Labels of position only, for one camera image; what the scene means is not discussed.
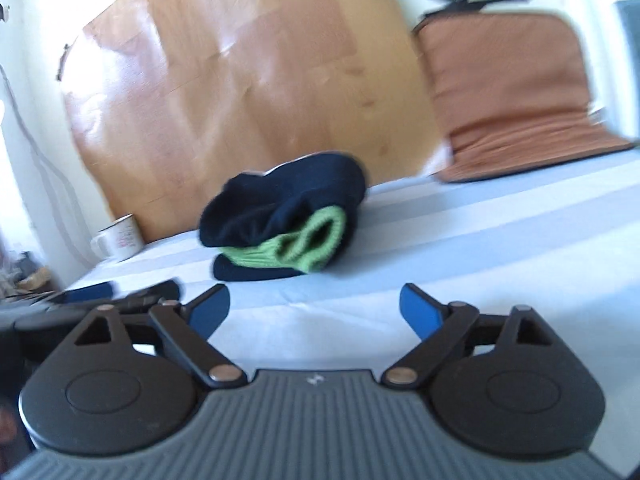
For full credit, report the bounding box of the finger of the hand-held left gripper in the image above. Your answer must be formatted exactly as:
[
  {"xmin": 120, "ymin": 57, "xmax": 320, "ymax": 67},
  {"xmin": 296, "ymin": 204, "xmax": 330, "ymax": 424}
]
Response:
[
  {"xmin": 50, "ymin": 282, "xmax": 116, "ymax": 307},
  {"xmin": 112, "ymin": 280, "xmax": 182, "ymax": 312}
]

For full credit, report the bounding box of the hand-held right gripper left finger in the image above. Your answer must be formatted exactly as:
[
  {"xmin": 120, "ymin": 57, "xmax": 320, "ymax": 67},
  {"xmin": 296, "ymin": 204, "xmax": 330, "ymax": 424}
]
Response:
[{"xmin": 75, "ymin": 284, "xmax": 248, "ymax": 391}]

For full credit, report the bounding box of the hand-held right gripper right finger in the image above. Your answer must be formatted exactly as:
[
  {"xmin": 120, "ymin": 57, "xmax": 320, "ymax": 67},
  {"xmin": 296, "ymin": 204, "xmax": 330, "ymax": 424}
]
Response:
[{"xmin": 382, "ymin": 284, "xmax": 553, "ymax": 390}]

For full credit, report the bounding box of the black green knitted sweater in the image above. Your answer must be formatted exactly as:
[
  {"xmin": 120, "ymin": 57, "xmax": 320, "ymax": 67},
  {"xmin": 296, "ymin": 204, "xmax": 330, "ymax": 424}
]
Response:
[{"xmin": 199, "ymin": 152, "xmax": 368, "ymax": 283}]

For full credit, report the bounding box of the dark clutter pile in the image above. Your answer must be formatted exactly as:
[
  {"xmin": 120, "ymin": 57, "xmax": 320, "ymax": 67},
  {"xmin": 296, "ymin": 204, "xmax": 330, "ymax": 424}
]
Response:
[{"xmin": 0, "ymin": 252, "xmax": 53, "ymax": 303}]

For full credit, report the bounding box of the white enamel mug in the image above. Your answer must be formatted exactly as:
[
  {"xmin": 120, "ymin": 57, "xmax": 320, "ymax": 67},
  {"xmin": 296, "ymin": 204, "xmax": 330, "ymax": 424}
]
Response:
[{"xmin": 90, "ymin": 214, "xmax": 146, "ymax": 263}]

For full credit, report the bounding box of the striped blue white bed sheet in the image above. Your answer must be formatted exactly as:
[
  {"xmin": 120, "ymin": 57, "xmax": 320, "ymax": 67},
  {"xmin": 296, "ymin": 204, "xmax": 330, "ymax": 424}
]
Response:
[{"xmin": 47, "ymin": 146, "xmax": 640, "ymax": 480}]

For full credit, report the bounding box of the brown perforated cushion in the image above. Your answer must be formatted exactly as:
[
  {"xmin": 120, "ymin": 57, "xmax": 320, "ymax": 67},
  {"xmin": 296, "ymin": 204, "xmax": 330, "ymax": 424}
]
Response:
[{"xmin": 412, "ymin": 7, "xmax": 638, "ymax": 183}]

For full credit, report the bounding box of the grey wall cable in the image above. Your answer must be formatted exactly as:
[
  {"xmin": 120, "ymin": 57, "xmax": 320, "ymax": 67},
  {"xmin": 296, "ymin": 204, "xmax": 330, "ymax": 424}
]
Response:
[{"xmin": 0, "ymin": 65, "xmax": 98, "ymax": 266}]

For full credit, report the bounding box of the wood-grain wall panel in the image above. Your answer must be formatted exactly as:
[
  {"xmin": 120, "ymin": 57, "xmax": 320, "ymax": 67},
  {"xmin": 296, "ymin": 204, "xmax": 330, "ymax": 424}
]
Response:
[{"xmin": 62, "ymin": 0, "xmax": 453, "ymax": 243}]

